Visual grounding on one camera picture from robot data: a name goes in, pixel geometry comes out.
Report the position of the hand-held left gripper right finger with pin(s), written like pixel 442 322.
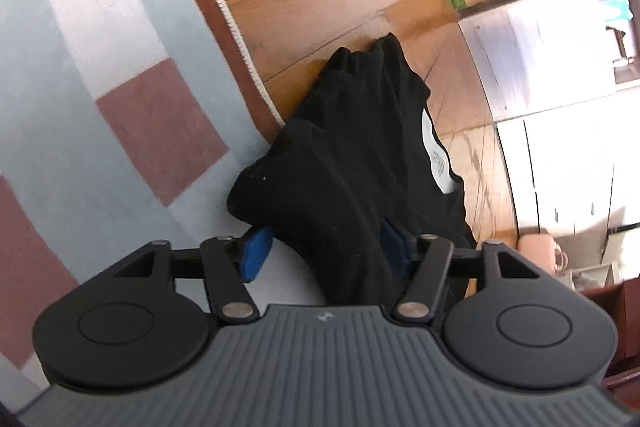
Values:
pixel 392 247

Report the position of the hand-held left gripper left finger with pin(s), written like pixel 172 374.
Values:
pixel 256 252

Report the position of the black long-sleeve shirt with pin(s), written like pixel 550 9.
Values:
pixel 350 157

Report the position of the pink mug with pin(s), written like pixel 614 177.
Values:
pixel 537 252

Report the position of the white cabinet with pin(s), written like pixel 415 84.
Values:
pixel 565 167

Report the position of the blue red white checkered rug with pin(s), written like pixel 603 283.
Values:
pixel 75 82

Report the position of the dark red furniture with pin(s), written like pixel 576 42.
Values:
pixel 627 332

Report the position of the teal cloth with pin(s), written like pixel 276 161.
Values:
pixel 616 9

